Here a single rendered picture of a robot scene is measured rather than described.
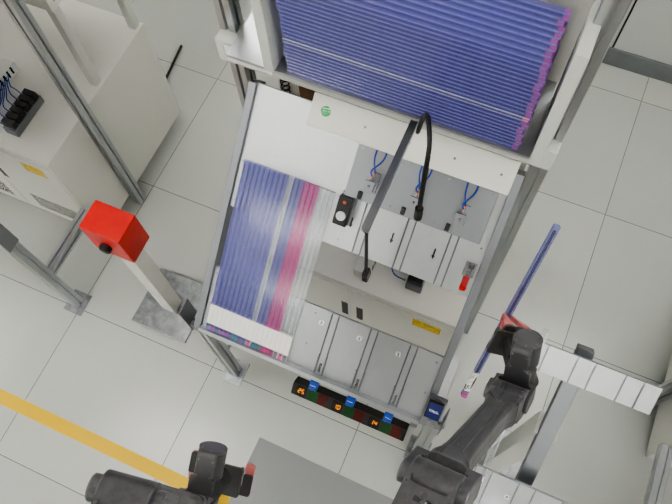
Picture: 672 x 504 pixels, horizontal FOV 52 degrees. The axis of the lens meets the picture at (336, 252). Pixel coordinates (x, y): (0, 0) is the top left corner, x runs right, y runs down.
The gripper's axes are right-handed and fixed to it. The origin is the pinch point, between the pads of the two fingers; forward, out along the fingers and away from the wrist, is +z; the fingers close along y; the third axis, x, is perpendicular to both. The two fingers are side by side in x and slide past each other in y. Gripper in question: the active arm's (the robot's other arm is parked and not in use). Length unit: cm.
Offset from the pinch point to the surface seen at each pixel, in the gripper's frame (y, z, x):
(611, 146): -83, 153, 12
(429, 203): 20.7, 20.3, -11.8
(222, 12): 76, 33, -37
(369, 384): 18.1, 13.8, 42.7
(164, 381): 75, 67, 118
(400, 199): 27.0, 22.2, -9.8
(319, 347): 33, 20, 40
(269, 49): 64, 21, -36
